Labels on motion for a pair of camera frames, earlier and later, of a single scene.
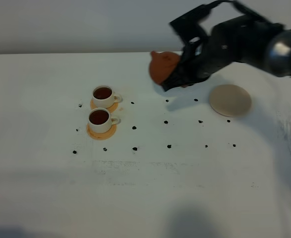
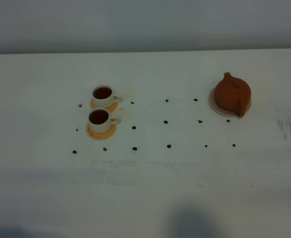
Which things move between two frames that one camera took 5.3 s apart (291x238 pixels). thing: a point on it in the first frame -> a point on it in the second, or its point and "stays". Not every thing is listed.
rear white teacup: [103, 96] stays
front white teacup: [100, 120] stays
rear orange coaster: [112, 108] stays
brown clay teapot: [162, 65] -> [233, 93]
